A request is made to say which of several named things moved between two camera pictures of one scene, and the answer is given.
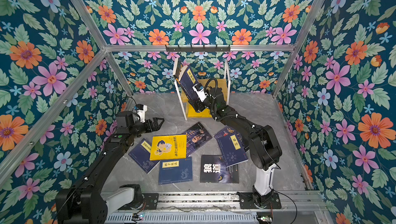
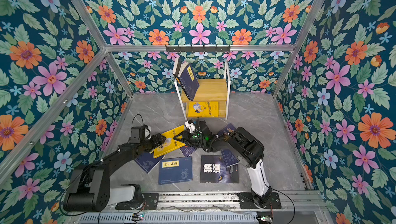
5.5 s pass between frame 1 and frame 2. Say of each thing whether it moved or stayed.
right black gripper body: moved
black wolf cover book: stayed
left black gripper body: moved
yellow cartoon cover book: moved
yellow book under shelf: stayed
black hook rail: stayed
